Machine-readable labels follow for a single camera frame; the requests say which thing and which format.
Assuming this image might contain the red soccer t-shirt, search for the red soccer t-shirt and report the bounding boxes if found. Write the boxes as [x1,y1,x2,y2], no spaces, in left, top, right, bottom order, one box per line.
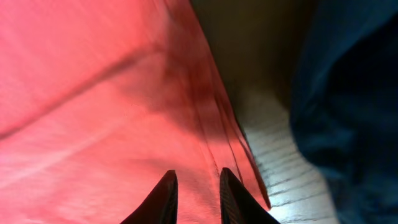
[1,0,270,223]

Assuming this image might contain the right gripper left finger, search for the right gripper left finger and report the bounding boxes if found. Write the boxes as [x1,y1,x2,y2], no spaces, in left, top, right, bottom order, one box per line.
[121,170,178,224]

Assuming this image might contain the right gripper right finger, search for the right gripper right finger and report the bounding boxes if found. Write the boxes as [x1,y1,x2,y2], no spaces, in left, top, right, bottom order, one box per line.
[220,167,280,224]

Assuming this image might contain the navy blue shirt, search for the navy blue shirt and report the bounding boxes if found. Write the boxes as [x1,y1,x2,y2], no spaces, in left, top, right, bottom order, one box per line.
[290,0,397,223]

